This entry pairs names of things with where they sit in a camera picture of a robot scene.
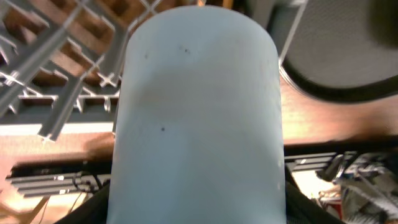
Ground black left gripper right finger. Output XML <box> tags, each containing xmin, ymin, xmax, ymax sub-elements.
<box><xmin>285</xmin><ymin>174</ymin><xmax>344</xmax><ymax>224</ymax></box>

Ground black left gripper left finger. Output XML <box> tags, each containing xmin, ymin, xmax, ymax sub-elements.
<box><xmin>55</xmin><ymin>185</ymin><xmax>109</xmax><ymax>224</ymax></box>

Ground blue cup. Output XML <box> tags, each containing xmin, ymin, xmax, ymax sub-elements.
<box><xmin>107</xmin><ymin>6</ymin><xmax>287</xmax><ymax>223</ymax></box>

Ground cluttered items under table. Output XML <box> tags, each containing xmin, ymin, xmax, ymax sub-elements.
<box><xmin>317</xmin><ymin>153</ymin><xmax>397</xmax><ymax>223</ymax></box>

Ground grey dishwasher rack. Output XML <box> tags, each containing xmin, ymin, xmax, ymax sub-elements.
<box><xmin>1</xmin><ymin>1</ymin><xmax>306</xmax><ymax>142</ymax></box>

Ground round black tray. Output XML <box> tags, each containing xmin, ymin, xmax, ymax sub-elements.
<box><xmin>280</xmin><ymin>0</ymin><xmax>397</xmax><ymax>103</ymax></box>

